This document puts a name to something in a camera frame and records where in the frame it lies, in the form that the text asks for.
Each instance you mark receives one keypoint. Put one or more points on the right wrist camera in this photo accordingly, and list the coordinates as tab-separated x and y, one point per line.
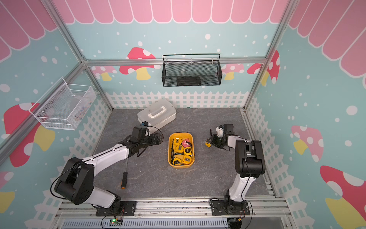
225	130

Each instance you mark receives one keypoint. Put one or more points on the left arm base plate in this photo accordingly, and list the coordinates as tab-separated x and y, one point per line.
125	208

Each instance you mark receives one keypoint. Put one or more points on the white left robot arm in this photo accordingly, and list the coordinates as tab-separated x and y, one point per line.
76	182

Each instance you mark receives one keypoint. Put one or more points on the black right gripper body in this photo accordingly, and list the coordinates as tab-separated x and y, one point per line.
218	141

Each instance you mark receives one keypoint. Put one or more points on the orange black screwdriver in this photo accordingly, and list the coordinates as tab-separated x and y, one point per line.
125	176

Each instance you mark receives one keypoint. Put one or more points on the grey slotted cable duct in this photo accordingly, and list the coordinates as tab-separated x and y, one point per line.
168	223

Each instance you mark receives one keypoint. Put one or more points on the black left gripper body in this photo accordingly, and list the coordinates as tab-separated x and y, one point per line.
149	140

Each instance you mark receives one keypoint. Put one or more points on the yellow tape measure top clip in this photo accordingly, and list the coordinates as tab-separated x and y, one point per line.
177	141

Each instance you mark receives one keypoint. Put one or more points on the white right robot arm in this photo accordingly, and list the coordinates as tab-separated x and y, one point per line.
249	165

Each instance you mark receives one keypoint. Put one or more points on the yellow tape measure 3m label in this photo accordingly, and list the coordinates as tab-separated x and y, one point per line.
178	150

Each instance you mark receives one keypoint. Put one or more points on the green circuit board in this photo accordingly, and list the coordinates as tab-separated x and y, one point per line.
115	222

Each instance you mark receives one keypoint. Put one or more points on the black wire mesh basket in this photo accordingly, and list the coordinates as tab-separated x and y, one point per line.
182	70

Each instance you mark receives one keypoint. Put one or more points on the yellow tape measure metal clip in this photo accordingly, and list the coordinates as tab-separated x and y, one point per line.
187	160

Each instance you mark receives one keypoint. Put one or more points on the white plastic lidded case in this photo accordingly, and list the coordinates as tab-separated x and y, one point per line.
158	114

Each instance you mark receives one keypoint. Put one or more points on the white wire mesh basket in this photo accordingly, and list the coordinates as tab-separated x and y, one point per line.
64	105

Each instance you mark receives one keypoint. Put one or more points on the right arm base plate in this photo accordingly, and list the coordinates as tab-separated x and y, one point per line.
229	207

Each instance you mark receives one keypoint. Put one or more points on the yellow plastic storage box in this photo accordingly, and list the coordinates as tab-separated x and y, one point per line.
176	160

